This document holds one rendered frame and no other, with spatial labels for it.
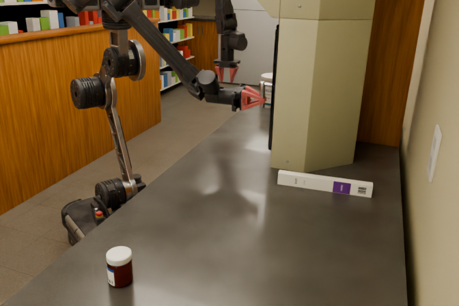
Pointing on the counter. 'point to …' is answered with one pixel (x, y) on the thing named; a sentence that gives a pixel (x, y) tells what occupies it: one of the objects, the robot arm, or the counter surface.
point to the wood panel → (392, 50)
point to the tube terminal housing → (322, 62)
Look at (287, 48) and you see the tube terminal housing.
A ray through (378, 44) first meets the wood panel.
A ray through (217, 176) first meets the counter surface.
